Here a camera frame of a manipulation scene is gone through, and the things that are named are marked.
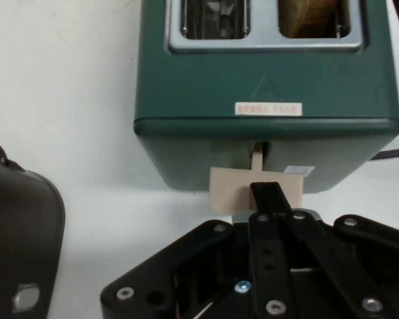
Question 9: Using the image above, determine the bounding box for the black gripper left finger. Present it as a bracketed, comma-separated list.
[100, 181, 292, 319]

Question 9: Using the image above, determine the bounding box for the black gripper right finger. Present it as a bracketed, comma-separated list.
[265, 181, 399, 319]

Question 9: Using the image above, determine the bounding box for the beige toaster lever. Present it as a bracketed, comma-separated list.
[209, 140, 304, 215]

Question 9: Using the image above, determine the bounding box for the dark green toaster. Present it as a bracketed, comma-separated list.
[132, 0, 399, 195]

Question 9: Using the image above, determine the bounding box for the black coffee machine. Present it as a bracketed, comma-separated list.
[0, 137, 67, 319]

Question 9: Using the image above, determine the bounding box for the black toaster power cable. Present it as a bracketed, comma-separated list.
[368, 145, 399, 161]

